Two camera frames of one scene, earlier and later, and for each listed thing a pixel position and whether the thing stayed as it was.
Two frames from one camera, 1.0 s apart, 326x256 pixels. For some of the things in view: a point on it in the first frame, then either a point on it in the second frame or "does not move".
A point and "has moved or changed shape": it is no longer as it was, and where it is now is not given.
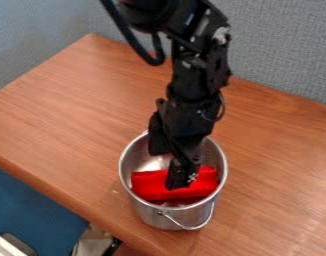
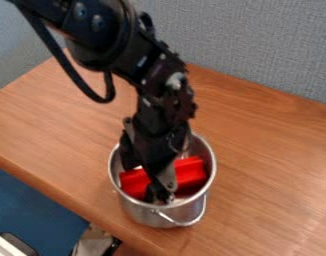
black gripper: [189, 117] -> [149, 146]
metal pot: [171, 214] has moved or changed shape
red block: [150, 184] has moved or changed shape
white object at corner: [8, 245] does not move
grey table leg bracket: [95, 243] does not move
